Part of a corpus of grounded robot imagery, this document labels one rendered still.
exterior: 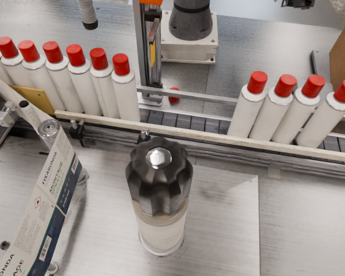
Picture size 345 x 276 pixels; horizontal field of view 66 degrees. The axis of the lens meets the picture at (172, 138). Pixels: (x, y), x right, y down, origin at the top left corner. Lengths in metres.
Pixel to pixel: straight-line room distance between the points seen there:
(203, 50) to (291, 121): 0.42
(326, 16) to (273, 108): 0.85
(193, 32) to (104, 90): 0.40
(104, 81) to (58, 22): 0.65
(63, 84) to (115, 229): 0.35
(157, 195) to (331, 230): 0.51
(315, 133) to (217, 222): 0.30
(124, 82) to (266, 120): 0.32
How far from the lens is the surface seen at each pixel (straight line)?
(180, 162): 0.30
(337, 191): 0.79
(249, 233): 0.60
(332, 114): 0.64
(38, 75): 0.69
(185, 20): 0.91
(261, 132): 0.66
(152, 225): 0.39
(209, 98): 0.66
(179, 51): 0.94
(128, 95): 0.61
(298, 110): 0.62
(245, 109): 0.59
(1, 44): 0.69
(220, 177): 0.63
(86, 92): 0.67
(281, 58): 1.07
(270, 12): 1.32
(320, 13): 1.40
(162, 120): 0.72
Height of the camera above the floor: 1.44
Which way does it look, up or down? 55 degrees down
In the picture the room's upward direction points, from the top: 2 degrees clockwise
